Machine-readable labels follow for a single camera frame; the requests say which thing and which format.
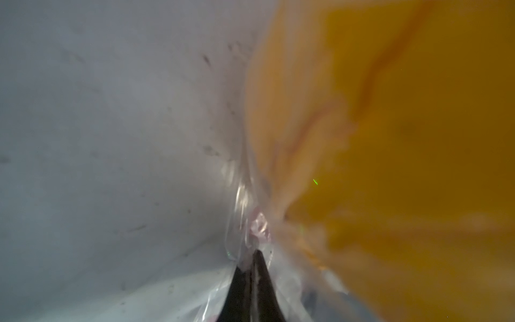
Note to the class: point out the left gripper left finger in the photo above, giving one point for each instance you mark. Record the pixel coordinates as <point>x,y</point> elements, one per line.
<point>238,300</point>

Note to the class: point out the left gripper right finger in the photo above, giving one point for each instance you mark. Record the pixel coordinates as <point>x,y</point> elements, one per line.
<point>265,306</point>

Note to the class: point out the clear zip-top bag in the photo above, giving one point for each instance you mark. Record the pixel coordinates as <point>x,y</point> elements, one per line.
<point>248,230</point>

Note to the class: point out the orange yellow pear bag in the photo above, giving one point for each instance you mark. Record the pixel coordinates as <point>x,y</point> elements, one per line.
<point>381,135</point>

